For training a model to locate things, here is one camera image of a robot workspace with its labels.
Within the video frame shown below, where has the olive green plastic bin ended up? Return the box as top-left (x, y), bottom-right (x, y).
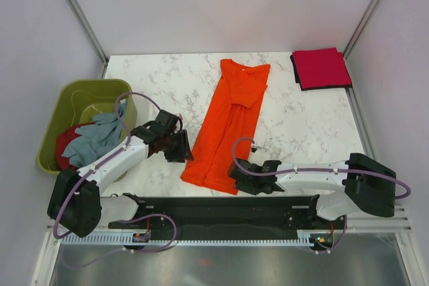
top-left (36, 79), bottom-right (131, 175)

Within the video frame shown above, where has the aluminium frame post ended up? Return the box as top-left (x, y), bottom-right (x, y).
top-left (66, 0), bottom-right (109, 67)
top-left (343, 0), bottom-right (382, 60)

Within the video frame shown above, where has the dark red t shirt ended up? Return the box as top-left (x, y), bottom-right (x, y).
top-left (55, 123), bottom-right (92, 170)

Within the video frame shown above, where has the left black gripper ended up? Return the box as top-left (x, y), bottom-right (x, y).
top-left (162, 129), bottom-right (194, 163)

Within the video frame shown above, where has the left aluminium frame post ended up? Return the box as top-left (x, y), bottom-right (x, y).
top-left (66, 0), bottom-right (109, 67)

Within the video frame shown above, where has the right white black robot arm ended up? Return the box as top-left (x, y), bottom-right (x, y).
top-left (228, 153), bottom-right (396, 228)

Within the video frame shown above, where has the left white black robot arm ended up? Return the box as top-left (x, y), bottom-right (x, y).
top-left (47, 110), bottom-right (193, 239)

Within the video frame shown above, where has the white slotted cable duct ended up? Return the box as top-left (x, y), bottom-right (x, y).
top-left (62, 231), bottom-right (314, 247)

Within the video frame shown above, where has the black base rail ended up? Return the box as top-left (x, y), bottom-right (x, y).
top-left (108, 194), bottom-right (344, 240)

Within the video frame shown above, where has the right aluminium frame post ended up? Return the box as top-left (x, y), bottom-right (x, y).
top-left (343, 0), bottom-right (382, 60)

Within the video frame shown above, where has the light blue t shirt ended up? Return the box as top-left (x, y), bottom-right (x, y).
top-left (63, 102), bottom-right (127, 169)

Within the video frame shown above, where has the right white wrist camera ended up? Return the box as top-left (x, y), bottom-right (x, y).
top-left (251, 144), bottom-right (267, 153)

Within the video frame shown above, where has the orange t shirt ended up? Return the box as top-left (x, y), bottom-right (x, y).
top-left (181, 59), bottom-right (271, 195)

